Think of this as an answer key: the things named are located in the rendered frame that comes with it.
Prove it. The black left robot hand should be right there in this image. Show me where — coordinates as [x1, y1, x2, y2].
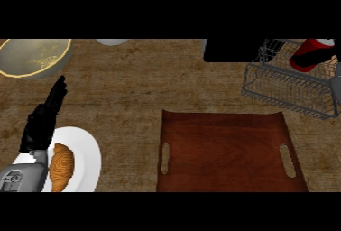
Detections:
[20, 75, 70, 155]

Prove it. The brown wooden tray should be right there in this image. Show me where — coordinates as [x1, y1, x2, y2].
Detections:
[157, 109, 311, 193]

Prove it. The white plate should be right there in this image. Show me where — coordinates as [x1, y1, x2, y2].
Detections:
[12, 125, 103, 193]

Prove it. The brown croissant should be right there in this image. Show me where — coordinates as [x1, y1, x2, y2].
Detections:
[48, 143, 76, 193]

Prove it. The grey bowl with yellow rim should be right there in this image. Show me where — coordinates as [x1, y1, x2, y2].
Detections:
[0, 39, 74, 80]

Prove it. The pale grey round object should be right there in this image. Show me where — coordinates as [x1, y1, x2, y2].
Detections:
[95, 39, 131, 47]

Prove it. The black appliance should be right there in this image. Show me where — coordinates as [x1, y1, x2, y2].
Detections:
[203, 39, 286, 63]

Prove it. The grey wire tiered basket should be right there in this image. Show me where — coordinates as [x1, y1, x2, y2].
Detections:
[240, 39, 341, 121]

